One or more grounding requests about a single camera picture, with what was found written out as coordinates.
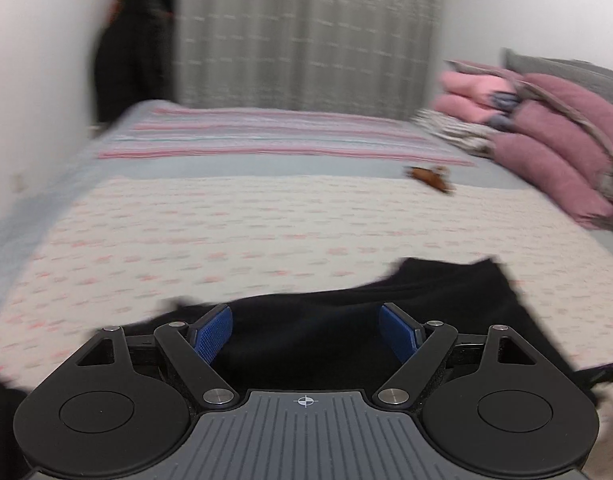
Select cherry print bed sheet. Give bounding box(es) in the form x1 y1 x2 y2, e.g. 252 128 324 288
0 175 613 391

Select grey bed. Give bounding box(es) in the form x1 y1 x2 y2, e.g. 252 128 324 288
0 99 613 396

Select pink pillow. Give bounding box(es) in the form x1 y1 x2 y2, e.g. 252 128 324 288
521 72 613 161

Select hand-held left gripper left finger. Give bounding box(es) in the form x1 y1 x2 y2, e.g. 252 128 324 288
76 304 238 407

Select folded pink fleece clothing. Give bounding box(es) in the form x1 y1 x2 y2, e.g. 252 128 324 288
431 60 525 126

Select black pants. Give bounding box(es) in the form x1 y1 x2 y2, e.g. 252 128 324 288
121 256 582 396

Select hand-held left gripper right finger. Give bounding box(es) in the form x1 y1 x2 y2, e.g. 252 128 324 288
377 303 537 406

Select pink striped blanket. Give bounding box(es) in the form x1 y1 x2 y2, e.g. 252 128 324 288
99 105 477 168

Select grey star print curtain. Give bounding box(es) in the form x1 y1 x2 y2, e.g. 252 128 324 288
174 0 445 121

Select brown hair clip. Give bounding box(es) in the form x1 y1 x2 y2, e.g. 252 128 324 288
404 165 457 196

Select grey-blue folded garment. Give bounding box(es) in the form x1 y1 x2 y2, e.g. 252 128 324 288
489 92 520 131

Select black hanging coat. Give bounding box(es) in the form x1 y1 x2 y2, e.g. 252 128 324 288
94 0 180 123

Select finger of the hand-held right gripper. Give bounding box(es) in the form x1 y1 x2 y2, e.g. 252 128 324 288
579 357 613 393

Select folded pink quilt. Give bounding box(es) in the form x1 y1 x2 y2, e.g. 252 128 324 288
489 127 613 231

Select striped folded cloth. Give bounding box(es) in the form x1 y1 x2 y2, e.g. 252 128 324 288
411 109 502 158

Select grey quilted pillow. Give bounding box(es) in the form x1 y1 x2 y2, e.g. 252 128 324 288
504 49 613 96

